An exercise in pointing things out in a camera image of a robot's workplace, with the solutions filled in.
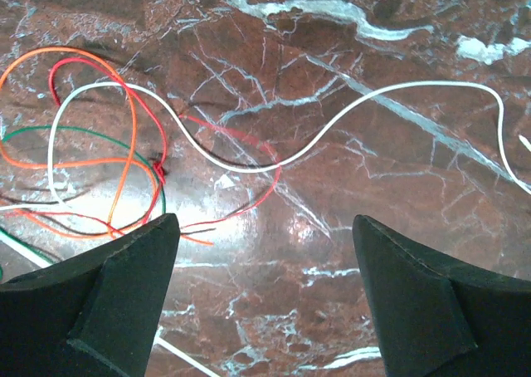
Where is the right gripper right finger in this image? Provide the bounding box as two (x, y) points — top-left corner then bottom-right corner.
(353, 215), (530, 376)

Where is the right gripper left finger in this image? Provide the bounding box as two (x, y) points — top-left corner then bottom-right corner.
(1, 213), (180, 376)

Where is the long white zip tie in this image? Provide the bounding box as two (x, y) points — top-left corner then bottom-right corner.
(1, 228), (219, 377)

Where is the green wire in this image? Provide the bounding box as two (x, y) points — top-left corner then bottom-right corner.
(0, 125), (167, 281)

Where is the orange wire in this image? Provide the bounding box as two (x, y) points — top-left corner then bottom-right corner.
(0, 47), (215, 246)

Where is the white wire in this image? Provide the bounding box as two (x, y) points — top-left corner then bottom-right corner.
(0, 81), (531, 212)

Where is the thin red wire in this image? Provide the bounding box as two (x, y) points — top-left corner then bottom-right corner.
(7, 57), (283, 235)

